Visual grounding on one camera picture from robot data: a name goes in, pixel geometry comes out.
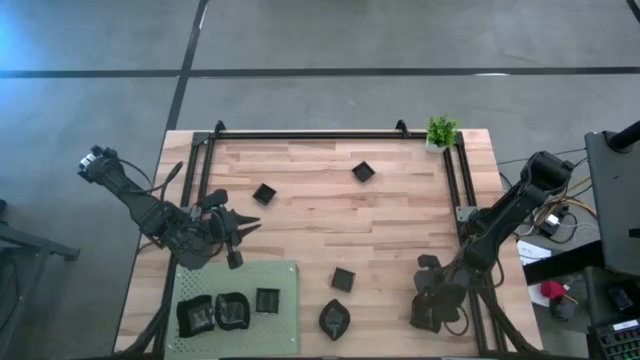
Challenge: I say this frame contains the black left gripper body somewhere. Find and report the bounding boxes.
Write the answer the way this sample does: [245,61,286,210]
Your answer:
[192,188,245,270]

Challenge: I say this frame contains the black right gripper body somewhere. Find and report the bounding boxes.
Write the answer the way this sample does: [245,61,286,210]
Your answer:
[413,254,474,322]

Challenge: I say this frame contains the black leaf-shaped plate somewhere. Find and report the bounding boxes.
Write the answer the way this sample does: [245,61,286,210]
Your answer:
[318,298,352,342]
[214,291,251,332]

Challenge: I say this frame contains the white paper sheet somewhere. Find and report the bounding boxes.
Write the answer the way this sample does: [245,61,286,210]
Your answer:
[517,239,552,266]

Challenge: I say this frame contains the red soft object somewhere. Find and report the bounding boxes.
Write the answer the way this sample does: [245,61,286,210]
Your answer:
[539,279,569,301]

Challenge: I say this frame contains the pale green perforated metal shelf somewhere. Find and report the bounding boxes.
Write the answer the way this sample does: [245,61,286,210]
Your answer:
[164,259,301,357]

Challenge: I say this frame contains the white power adapter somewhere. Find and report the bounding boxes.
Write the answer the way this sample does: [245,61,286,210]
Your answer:
[542,212,564,236]

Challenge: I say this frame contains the small green potted plant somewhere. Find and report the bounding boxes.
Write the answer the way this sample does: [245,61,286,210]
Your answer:
[424,115,459,153]

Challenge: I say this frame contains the dark metal stand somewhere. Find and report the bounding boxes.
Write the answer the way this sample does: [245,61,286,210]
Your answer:
[0,198,82,360]

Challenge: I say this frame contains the blue compartment organiser box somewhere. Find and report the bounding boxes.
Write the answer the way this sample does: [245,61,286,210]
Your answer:
[587,318,640,360]

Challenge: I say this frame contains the grey equipment cabinet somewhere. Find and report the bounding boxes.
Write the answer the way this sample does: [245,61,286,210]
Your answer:
[584,128,640,277]

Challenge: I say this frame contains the black metal rail frame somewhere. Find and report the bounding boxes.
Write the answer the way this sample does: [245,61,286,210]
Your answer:
[119,119,541,360]

